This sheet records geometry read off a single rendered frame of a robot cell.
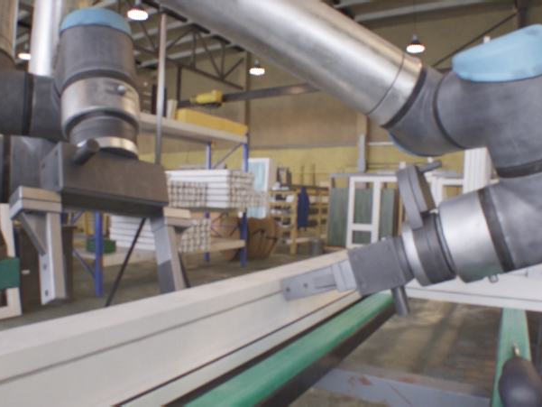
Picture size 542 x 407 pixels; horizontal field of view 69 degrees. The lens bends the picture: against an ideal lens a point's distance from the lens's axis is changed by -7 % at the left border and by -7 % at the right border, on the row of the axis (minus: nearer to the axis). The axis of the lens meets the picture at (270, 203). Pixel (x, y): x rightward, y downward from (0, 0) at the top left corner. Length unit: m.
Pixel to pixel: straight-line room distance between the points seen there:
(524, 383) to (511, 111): 0.22
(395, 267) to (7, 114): 0.50
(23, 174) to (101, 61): 0.42
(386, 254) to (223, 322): 0.18
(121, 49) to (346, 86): 0.27
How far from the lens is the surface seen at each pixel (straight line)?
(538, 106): 0.40
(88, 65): 0.51
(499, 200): 0.43
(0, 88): 0.62
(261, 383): 0.40
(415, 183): 0.45
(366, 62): 0.47
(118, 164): 0.47
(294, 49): 0.46
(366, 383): 0.54
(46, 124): 0.63
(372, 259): 0.42
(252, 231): 7.04
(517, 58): 0.40
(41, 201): 0.42
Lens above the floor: 1.03
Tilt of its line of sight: 1 degrees down
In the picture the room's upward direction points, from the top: 1 degrees clockwise
